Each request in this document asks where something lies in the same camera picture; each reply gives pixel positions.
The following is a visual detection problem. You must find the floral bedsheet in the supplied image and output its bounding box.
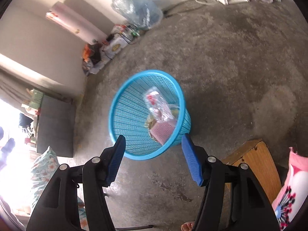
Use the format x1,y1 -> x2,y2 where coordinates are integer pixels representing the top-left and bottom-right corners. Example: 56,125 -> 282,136
30,146 -> 87,231

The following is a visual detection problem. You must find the green storage basket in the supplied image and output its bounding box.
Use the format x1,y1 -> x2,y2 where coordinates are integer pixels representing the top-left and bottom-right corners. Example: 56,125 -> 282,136
28,89 -> 44,109

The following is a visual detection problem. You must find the blue plastic basket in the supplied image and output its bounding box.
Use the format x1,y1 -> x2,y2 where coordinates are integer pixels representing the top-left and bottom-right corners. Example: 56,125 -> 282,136
109,70 -> 192,161

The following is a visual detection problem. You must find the wooden board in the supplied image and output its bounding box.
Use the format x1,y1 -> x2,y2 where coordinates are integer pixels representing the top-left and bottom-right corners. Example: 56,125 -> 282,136
221,139 -> 282,205

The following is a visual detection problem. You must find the grey table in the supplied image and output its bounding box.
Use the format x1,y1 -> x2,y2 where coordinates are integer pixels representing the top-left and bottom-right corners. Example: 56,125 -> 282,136
36,95 -> 78,158

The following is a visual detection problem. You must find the beige curtain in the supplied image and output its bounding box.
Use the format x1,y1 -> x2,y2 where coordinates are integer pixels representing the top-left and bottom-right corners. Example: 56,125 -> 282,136
0,69 -> 80,106

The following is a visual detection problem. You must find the white power cable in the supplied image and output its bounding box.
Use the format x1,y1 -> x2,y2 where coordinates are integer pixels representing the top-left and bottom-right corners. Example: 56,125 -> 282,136
195,0 -> 222,7

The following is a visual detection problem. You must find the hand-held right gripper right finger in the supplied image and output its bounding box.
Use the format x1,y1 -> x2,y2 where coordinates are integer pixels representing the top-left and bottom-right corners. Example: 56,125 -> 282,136
181,134 -> 281,231

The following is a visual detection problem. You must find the orange and black snack bag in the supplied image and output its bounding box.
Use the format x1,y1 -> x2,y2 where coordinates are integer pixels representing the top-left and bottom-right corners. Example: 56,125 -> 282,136
81,43 -> 104,63

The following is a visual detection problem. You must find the clear plastic packet red print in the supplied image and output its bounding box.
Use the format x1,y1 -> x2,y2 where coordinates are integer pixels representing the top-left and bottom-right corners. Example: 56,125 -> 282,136
142,87 -> 175,122

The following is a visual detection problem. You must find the large water jug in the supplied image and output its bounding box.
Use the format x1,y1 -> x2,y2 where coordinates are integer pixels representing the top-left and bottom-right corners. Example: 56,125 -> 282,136
111,0 -> 164,31

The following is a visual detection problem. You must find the black floor cable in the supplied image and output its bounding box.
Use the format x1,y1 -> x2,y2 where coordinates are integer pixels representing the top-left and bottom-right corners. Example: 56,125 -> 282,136
162,0 -> 208,17

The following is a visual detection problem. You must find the black metal leg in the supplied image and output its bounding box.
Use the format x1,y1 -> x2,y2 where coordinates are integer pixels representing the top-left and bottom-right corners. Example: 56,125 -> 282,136
115,224 -> 155,230

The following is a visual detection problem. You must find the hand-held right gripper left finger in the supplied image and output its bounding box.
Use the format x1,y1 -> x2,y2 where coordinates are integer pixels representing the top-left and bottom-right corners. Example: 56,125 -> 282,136
26,135 -> 126,231

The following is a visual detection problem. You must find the pink printed pillow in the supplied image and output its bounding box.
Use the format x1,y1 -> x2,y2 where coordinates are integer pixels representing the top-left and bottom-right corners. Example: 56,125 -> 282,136
272,146 -> 308,231

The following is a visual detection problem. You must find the pink knitted cloth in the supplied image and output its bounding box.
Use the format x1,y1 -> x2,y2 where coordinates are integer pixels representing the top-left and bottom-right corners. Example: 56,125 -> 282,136
149,119 -> 177,145

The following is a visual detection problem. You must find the black charger cable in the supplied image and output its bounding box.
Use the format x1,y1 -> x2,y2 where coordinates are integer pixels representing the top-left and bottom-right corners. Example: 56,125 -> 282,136
106,25 -> 141,46

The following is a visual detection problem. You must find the pink and white roll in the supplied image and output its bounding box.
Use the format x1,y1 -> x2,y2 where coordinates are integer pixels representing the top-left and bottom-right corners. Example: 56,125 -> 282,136
45,2 -> 114,45

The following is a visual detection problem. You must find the person's foot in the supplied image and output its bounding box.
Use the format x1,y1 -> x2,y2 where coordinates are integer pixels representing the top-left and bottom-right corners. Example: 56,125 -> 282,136
181,221 -> 197,231

